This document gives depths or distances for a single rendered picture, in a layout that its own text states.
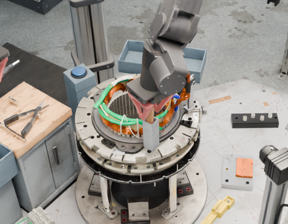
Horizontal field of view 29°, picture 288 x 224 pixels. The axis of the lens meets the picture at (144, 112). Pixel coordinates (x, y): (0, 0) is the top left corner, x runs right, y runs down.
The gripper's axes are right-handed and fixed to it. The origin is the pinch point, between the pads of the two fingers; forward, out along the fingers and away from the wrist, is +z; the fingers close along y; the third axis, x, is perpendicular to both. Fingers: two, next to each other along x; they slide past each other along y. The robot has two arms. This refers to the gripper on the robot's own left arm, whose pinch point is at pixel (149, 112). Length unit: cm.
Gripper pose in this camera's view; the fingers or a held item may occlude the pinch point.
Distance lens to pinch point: 127.6
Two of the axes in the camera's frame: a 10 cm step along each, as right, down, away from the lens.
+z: -0.8, 7.1, 7.0
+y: 7.6, -4.1, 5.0
